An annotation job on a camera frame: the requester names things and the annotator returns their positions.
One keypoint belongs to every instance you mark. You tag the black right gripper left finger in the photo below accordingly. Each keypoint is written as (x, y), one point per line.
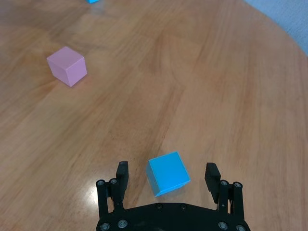
(120, 183)

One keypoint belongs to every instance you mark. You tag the pink cube block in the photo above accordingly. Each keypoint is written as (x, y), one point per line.
(66, 66)

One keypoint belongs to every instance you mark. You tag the blue cube block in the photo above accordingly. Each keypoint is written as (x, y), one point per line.
(92, 1)
(168, 173)

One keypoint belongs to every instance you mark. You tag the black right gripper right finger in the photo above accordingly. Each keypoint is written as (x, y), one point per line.
(213, 179)

